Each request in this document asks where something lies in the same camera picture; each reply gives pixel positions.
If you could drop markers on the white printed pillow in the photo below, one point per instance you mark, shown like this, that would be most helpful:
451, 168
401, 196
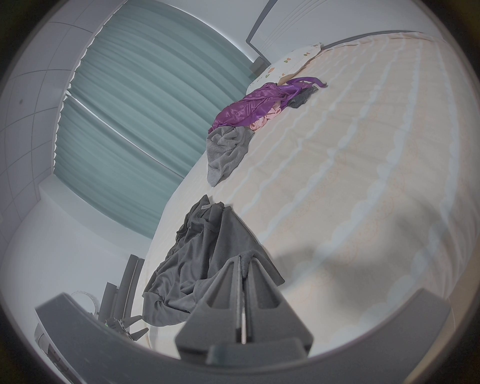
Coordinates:
290, 62

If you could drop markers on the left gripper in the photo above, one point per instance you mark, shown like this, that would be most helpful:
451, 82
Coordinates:
118, 325

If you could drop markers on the grey bedside table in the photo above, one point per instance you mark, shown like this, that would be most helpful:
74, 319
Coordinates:
258, 66

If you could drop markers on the grey knit garment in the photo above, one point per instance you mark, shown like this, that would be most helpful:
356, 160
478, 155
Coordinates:
228, 150

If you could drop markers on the purple satin garment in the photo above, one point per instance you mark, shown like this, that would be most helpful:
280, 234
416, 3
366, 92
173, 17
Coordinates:
247, 107

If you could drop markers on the blue-green curtain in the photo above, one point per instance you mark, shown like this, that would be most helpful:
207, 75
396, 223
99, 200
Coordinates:
112, 165
165, 67

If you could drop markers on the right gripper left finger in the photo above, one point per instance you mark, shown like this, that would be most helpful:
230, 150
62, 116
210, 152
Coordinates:
219, 307

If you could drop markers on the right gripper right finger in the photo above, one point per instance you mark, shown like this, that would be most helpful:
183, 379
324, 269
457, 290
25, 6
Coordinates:
268, 311

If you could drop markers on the pink garment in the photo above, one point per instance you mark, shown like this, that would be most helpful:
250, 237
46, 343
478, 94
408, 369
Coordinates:
262, 120

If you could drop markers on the dark grey mesh garment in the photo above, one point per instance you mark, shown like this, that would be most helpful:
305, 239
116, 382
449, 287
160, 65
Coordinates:
300, 98

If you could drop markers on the bed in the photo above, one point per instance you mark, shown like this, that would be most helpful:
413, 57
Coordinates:
356, 180

